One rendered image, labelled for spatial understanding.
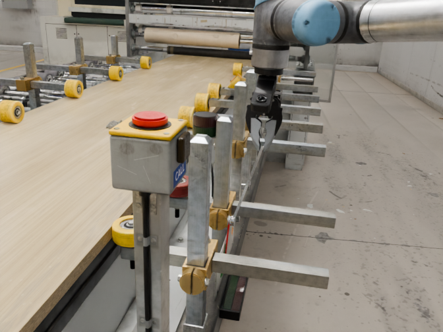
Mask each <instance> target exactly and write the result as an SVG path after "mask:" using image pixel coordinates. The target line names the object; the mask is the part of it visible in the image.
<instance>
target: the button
mask: <svg viewBox="0 0 443 332"><path fill-rule="evenodd" d="M132 122H133V123H134V124H135V125H136V126H139V127H143V128H157V127H161V126H164V125H165V124H167V123H168V116H167V115H165V113H162V112H158V111H141V112H138V113H135V114H134V115H133V116H132Z"/></svg>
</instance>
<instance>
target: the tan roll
mask: <svg viewBox="0 0 443 332"><path fill-rule="evenodd" d="M134 36H136V37H144V40H145V42H146V43H164V44H174V45H193V46H204V47H223V48H233V49H239V48H240V44H241V43H248V44H252V40H248V39H240V33H232V32H211V31H200V30H178V29H167V28H146V29H145V31H144V33H142V32H135V33H134Z"/></svg>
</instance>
